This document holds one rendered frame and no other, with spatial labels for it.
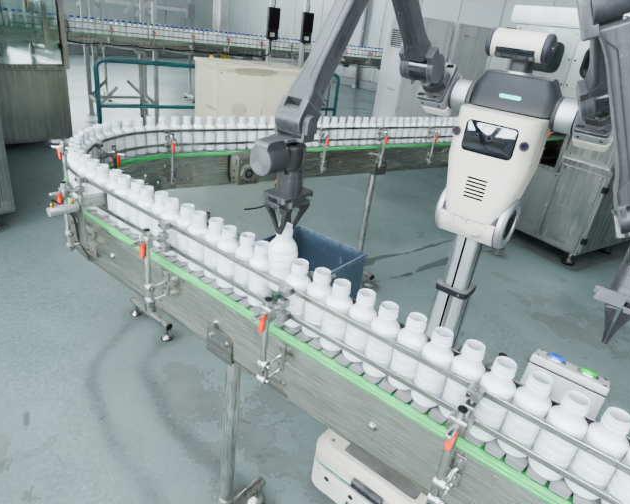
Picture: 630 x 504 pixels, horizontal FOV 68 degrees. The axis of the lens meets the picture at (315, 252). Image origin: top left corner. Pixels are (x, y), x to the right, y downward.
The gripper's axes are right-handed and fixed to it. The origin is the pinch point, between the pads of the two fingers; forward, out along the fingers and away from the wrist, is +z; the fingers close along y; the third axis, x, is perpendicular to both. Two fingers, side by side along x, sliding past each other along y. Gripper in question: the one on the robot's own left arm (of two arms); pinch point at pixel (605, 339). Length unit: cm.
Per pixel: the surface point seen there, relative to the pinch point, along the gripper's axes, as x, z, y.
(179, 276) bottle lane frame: -17, 27, -97
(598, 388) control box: -3.6, 8.6, 2.1
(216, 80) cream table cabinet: 215, -66, -372
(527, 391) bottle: -17.5, 11.6, -7.4
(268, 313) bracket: -25, 20, -58
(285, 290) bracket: -21, 15, -59
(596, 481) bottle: -15.5, 20.4, 6.7
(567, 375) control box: -3.6, 8.8, -3.2
